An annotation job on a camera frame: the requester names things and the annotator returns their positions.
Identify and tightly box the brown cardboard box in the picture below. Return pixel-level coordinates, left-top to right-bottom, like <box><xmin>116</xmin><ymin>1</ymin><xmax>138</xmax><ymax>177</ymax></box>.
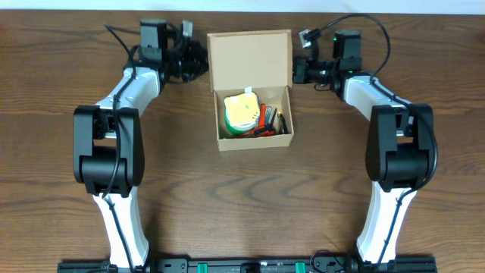
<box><xmin>208</xmin><ymin>30</ymin><xmax>295</xmax><ymax>152</ymax></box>

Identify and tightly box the red black stapler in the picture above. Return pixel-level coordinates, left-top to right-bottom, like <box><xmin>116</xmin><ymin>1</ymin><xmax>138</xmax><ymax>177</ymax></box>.
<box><xmin>258</xmin><ymin>104</ymin><xmax>276</xmax><ymax>127</ymax></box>

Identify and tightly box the black glue bottle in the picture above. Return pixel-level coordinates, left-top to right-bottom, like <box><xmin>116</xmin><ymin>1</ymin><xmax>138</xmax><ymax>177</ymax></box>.
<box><xmin>277</xmin><ymin>111</ymin><xmax>289</xmax><ymax>134</ymax></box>

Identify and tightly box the green tape roll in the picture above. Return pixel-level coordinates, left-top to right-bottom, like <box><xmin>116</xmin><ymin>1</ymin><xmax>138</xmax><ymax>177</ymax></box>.
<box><xmin>224</xmin><ymin>112</ymin><xmax>258</xmax><ymax>135</ymax></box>

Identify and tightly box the red utility knife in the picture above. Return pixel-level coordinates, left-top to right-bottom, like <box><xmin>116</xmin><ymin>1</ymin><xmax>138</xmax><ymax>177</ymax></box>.
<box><xmin>238</xmin><ymin>126</ymin><xmax>275</xmax><ymax>138</ymax></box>

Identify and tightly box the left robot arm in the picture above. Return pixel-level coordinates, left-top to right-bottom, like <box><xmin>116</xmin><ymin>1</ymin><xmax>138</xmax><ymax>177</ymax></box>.
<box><xmin>58</xmin><ymin>19</ymin><xmax>208</xmax><ymax>272</ymax></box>

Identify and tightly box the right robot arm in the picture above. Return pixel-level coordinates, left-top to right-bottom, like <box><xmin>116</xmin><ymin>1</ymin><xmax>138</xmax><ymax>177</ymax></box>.
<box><xmin>293</xmin><ymin>30</ymin><xmax>437</xmax><ymax>272</ymax></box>

